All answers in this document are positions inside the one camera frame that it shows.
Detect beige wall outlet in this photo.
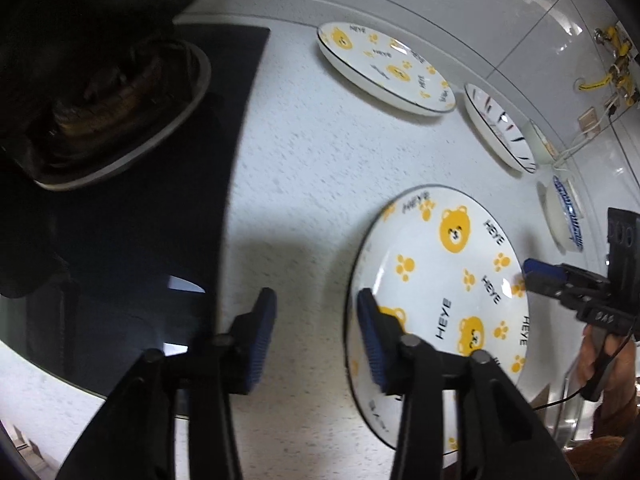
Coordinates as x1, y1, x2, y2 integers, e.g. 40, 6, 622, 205
577, 107, 602, 134

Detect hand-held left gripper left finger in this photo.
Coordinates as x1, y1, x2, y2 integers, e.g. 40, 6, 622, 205
55, 287, 278, 480

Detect white power cable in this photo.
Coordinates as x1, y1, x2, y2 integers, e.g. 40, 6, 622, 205
554, 102, 618, 162

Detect black glass gas cooktop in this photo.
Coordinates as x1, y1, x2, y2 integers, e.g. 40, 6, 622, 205
0, 25, 271, 403

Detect blue patterned deep plate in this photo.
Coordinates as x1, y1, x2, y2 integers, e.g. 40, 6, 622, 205
537, 175, 586, 253

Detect white bear print plate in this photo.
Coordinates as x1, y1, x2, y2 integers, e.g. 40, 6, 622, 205
345, 186, 530, 453
316, 22, 457, 117

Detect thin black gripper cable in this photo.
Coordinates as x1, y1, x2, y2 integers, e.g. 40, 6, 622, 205
531, 332, 628, 411

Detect white plate black stripes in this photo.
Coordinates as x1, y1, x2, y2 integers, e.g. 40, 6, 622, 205
464, 83, 537, 174

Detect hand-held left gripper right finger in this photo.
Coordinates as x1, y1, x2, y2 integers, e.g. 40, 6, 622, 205
356, 289, 576, 480

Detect person's right forearm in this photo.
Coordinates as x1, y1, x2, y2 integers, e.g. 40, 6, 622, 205
564, 390, 640, 480

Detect person's right hand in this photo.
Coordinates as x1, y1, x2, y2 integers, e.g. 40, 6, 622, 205
575, 327, 638, 426

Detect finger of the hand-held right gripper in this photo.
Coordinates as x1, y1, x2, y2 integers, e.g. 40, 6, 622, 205
522, 258, 608, 293
530, 280, 608, 318

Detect round gas burner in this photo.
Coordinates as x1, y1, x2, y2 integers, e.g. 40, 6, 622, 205
30, 40, 212, 192

